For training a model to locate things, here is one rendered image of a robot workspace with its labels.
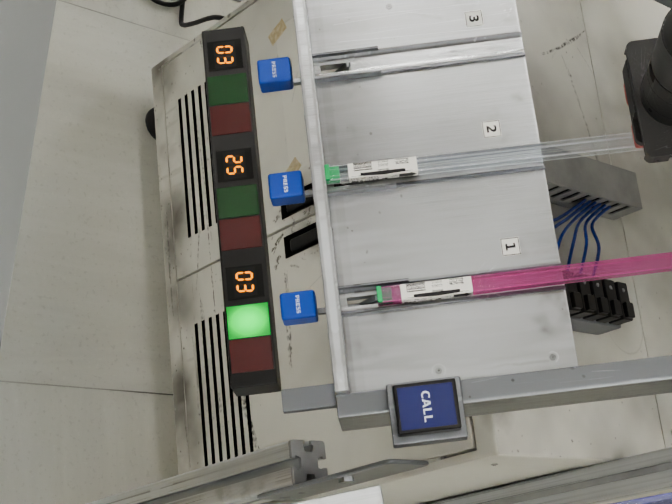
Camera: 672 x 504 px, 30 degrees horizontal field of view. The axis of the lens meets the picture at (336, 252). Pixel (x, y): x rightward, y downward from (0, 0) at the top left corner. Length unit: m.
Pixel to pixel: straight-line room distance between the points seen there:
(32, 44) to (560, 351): 0.52
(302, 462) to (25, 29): 0.44
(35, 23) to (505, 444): 0.64
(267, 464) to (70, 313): 0.71
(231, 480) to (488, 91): 0.42
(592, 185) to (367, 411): 0.60
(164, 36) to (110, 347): 0.55
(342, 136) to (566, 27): 0.66
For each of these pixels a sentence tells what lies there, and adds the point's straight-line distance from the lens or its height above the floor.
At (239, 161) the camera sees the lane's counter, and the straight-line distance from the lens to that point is 1.13.
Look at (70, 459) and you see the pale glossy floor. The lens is 1.73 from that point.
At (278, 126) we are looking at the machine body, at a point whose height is 0.34.
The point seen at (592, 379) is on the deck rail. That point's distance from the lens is 1.04.
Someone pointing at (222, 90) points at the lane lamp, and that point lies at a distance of 1.16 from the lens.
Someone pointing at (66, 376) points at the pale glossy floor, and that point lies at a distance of 1.75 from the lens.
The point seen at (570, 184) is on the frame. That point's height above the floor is 0.66.
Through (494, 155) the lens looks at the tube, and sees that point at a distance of 1.09.
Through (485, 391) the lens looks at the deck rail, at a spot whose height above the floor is 0.81.
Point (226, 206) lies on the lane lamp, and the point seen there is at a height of 0.65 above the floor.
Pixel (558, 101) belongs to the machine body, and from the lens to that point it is 1.63.
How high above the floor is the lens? 1.45
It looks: 43 degrees down
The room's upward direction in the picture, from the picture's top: 66 degrees clockwise
